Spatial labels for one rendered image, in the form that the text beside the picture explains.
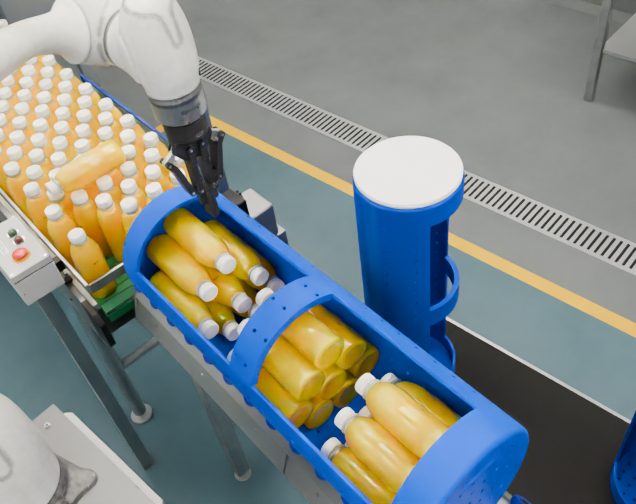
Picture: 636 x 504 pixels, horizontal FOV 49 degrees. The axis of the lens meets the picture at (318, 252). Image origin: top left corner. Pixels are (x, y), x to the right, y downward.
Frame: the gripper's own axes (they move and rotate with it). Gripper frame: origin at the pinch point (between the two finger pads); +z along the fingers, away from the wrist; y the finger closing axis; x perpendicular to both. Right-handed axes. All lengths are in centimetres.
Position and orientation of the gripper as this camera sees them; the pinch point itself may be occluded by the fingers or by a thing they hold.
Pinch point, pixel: (209, 199)
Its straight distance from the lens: 135.5
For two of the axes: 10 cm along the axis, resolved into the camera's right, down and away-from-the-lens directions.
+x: -6.6, -5.1, 5.6
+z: 1.1, 6.6, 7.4
